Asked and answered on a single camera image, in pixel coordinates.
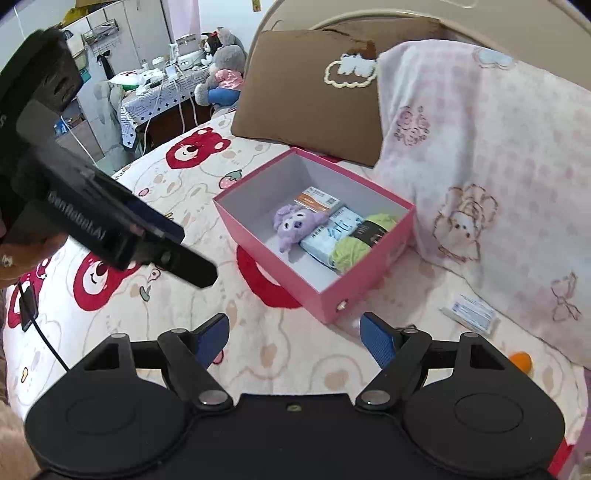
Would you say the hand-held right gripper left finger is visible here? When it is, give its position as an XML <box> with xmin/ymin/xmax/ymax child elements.
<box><xmin>81</xmin><ymin>313</ymin><xmax>234</xmax><ymax>412</ymax></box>

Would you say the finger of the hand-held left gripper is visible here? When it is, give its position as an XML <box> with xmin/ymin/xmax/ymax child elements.
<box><xmin>137</xmin><ymin>236</ymin><xmax>219</xmax><ymax>289</ymax></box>
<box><xmin>115</xmin><ymin>179</ymin><xmax>186</xmax><ymax>243</ymax></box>

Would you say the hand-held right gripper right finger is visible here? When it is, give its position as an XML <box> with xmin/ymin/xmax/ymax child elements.
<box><xmin>355</xmin><ymin>312</ymin><xmax>512</xmax><ymax>412</ymax></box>

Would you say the pink cardboard box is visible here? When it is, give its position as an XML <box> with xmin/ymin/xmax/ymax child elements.
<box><xmin>212</xmin><ymin>147</ymin><xmax>416</xmax><ymax>325</ymax></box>

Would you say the green yarn skein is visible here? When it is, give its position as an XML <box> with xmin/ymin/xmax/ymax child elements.
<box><xmin>330</xmin><ymin>212</ymin><xmax>399</xmax><ymax>275</ymax></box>

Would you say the small white blue box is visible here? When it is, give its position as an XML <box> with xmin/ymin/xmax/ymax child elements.
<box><xmin>438</xmin><ymin>293</ymin><xmax>502</xmax><ymax>335</ymax></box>

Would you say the purple plush toy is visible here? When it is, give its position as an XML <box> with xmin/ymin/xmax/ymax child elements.
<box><xmin>272</xmin><ymin>203</ymin><xmax>326</xmax><ymax>254</ymax></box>

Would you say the blue white tissue packet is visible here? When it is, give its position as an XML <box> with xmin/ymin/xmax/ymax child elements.
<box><xmin>300</xmin><ymin>207</ymin><xmax>363</xmax><ymax>268</ymax></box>

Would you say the orange white medicine box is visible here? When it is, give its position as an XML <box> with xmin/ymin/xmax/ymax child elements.
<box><xmin>293</xmin><ymin>186</ymin><xmax>347</xmax><ymax>217</ymax></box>

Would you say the person's left hand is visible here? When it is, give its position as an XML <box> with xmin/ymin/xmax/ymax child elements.
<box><xmin>0</xmin><ymin>233</ymin><xmax>71</xmax><ymax>289</ymax></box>

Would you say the side table with patterned cloth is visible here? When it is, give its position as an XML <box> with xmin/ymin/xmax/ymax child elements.
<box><xmin>121</xmin><ymin>65</ymin><xmax>218</xmax><ymax>151</ymax></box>

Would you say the white wardrobe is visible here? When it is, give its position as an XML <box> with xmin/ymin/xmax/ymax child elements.
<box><xmin>60</xmin><ymin>0</ymin><xmax>174</xmax><ymax>162</ymax></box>

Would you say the white appliance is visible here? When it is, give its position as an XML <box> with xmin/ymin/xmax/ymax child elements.
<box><xmin>173</xmin><ymin>36</ymin><xmax>204</xmax><ymax>68</ymax></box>

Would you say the grey plush toy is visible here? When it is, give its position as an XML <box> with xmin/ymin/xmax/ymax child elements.
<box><xmin>194</xmin><ymin>28</ymin><xmax>247</xmax><ymax>108</ymax></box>

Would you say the black haired plush doll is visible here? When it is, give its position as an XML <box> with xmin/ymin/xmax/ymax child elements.
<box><xmin>199</xmin><ymin>31</ymin><xmax>225</xmax><ymax>65</ymax></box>

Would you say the brown pillow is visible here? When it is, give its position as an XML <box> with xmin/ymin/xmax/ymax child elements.
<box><xmin>231</xmin><ymin>28</ymin><xmax>384</xmax><ymax>168</ymax></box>

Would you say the pink curtain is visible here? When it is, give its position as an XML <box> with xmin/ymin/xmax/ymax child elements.
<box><xmin>168</xmin><ymin>0</ymin><xmax>199</xmax><ymax>40</ymax></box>

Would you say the pink checked pillow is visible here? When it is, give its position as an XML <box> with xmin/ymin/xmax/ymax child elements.
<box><xmin>373</xmin><ymin>39</ymin><xmax>591</xmax><ymax>372</ymax></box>

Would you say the person's beige fleece clothing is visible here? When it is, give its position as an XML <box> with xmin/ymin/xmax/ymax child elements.
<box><xmin>0</xmin><ymin>397</ymin><xmax>41</xmax><ymax>480</ymax></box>

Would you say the wire rack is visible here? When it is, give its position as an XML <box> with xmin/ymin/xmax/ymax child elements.
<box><xmin>82</xmin><ymin>18</ymin><xmax>118</xmax><ymax>46</ymax></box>

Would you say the black cable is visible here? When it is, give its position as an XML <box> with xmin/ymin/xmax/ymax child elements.
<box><xmin>14</xmin><ymin>279</ymin><xmax>71</xmax><ymax>372</ymax></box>

